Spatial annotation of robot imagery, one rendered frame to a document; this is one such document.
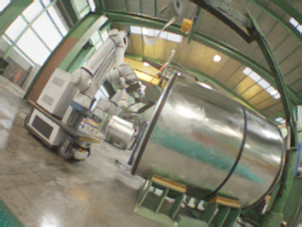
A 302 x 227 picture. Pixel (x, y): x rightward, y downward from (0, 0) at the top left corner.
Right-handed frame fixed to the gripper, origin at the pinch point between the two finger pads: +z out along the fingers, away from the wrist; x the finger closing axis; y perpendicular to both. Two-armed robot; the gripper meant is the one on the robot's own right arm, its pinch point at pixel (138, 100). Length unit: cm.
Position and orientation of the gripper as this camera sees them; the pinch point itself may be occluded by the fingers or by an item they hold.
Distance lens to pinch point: 113.5
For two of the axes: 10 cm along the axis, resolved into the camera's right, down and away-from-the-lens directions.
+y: 2.3, -1.0, 9.7
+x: -8.9, 3.7, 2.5
